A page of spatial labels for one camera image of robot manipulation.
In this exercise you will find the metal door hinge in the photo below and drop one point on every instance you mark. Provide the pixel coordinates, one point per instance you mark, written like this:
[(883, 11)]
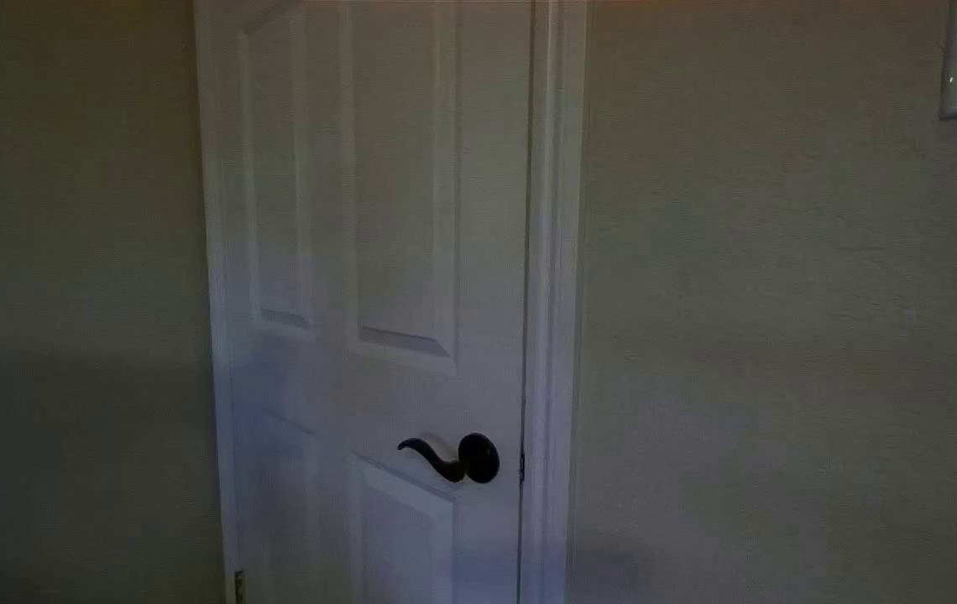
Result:
[(239, 585)]

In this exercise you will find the white panelled door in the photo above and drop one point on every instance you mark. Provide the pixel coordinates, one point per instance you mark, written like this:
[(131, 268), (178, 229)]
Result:
[(388, 203)]

